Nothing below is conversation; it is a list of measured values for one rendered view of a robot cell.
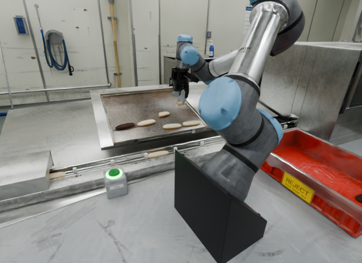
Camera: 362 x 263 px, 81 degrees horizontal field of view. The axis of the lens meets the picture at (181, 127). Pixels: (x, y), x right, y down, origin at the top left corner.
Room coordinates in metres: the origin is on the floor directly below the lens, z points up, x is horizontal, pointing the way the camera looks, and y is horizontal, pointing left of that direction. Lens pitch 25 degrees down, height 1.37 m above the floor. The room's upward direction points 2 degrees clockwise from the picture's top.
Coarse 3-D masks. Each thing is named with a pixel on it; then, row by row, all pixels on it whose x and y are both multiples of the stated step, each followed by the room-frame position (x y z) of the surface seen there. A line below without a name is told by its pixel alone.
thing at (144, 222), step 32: (128, 192) 0.60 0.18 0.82; (160, 192) 0.60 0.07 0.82; (256, 192) 0.62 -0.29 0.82; (288, 192) 0.62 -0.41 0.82; (32, 224) 0.45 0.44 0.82; (64, 224) 0.46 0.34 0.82; (96, 224) 0.46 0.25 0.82; (128, 224) 0.46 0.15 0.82; (160, 224) 0.47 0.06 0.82; (288, 224) 0.48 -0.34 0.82; (320, 224) 0.48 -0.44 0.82; (0, 256) 0.35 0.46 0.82; (32, 256) 0.36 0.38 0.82; (64, 256) 0.36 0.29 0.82; (96, 256) 0.36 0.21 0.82; (128, 256) 0.36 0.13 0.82; (160, 256) 0.37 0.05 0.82; (192, 256) 0.37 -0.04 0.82; (256, 256) 0.37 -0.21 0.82; (288, 256) 0.38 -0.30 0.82; (320, 256) 0.38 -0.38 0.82; (352, 256) 0.38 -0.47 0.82
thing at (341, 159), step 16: (288, 144) 0.95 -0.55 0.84; (304, 144) 0.92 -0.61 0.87; (320, 144) 0.85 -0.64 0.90; (272, 160) 0.72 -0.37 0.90; (320, 160) 0.84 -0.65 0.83; (336, 160) 0.78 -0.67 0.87; (352, 160) 0.73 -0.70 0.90; (304, 176) 0.59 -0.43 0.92; (352, 176) 0.72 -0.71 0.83; (320, 192) 0.54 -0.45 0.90; (336, 192) 0.51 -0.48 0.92; (336, 208) 0.49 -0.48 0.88; (352, 208) 0.46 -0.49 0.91
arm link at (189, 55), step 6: (180, 48) 1.03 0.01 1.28; (186, 48) 0.97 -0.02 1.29; (192, 48) 0.97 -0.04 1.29; (180, 54) 0.99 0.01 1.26; (186, 54) 0.95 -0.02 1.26; (192, 54) 0.96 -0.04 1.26; (198, 54) 0.97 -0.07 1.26; (186, 60) 0.96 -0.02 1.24; (192, 60) 0.96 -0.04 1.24; (198, 60) 0.99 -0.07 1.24; (204, 60) 1.02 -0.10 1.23; (192, 66) 1.00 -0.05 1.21; (198, 66) 0.99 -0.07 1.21
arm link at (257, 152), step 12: (264, 120) 0.52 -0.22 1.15; (276, 120) 0.52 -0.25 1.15; (264, 132) 0.49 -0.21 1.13; (276, 132) 0.51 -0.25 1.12; (228, 144) 0.52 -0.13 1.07; (240, 144) 0.48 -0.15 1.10; (252, 144) 0.48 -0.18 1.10; (264, 144) 0.49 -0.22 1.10; (276, 144) 0.51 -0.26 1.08; (252, 156) 0.48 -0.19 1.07; (264, 156) 0.49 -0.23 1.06
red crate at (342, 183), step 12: (288, 156) 0.87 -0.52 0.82; (300, 156) 0.87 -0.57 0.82; (264, 168) 0.75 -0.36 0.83; (276, 168) 0.71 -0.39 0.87; (300, 168) 0.77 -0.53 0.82; (312, 168) 0.78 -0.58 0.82; (324, 168) 0.78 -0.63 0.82; (276, 180) 0.69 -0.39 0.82; (324, 180) 0.70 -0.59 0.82; (336, 180) 0.70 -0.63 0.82; (348, 180) 0.70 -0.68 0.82; (348, 192) 0.63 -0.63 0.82; (360, 192) 0.63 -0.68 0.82; (312, 204) 0.55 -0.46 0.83; (324, 204) 0.52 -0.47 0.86; (360, 204) 0.57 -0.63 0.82; (336, 216) 0.49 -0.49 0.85; (348, 216) 0.47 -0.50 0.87; (348, 228) 0.46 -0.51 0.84; (360, 228) 0.45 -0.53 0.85
